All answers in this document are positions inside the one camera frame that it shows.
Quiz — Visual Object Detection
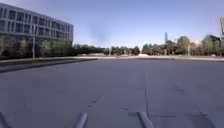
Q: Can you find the tall tower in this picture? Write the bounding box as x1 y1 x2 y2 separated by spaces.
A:
163 31 169 44

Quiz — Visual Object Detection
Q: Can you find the grey paved plaza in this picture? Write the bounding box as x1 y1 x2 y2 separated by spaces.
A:
0 57 224 128

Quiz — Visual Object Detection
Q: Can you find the robot's own part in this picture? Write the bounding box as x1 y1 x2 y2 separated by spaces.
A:
137 111 155 128
74 112 89 128

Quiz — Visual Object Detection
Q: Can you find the pale building with window rows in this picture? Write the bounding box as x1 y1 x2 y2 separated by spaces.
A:
219 16 224 38

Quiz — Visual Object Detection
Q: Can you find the raised kerb strip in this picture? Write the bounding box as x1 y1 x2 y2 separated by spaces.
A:
0 57 99 74

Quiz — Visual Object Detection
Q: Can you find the pole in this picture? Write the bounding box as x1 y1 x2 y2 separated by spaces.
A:
31 24 37 62

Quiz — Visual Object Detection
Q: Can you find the row of trees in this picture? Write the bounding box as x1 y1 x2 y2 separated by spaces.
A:
0 37 106 60
105 34 224 58

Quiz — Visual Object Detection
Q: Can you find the grey building with window rows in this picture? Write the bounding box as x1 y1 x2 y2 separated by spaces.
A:
0 2 75 46

